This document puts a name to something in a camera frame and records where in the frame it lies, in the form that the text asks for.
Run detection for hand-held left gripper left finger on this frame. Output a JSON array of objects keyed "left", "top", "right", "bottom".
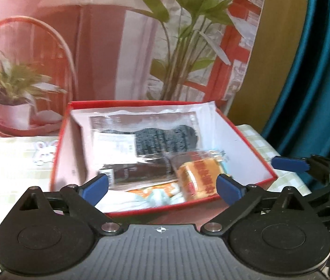
[{"left": 16, "top": 173, "right": 124, "bottom": 235}]

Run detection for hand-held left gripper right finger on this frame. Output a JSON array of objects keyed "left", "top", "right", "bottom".
[{"left": 201, "top": 174, "right": 309, "bottom": 235}]

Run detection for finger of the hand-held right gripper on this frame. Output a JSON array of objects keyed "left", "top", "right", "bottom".
[{"left": 271, "top": 155, "right": 330, "bottom": 182}]

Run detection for orange tissue packet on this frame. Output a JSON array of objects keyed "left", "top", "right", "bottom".
[{"left": 176, "top": 151, "right": 227, "bottom": 202}]

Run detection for red cardboard box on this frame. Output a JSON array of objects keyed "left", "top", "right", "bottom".
[{"left": 50, "top": 101, "right": 279, "bottom": 219}]

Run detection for dark brown cloth packet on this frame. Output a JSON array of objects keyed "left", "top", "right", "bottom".
[{"left": 99, "top": 157, "right": 181, "bottom": 185}]

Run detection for light blue cloth packet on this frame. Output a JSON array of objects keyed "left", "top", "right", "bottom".
[{"left": 103, "top": 181, "right": 189, "bottom": 211}]

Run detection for grey socks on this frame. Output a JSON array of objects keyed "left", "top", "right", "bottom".
[{"left": 89, "top": 110, "right": 202, "bottom": 164}]

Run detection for teal curtain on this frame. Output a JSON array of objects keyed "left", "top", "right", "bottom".
[{"left": 261, "top": 0, "right": 330, "bottom": 182}]

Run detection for printed room scene backdrop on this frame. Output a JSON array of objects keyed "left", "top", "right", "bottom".
[{"left": 0, "top": 0, "right": 268, "bottom": 140}]

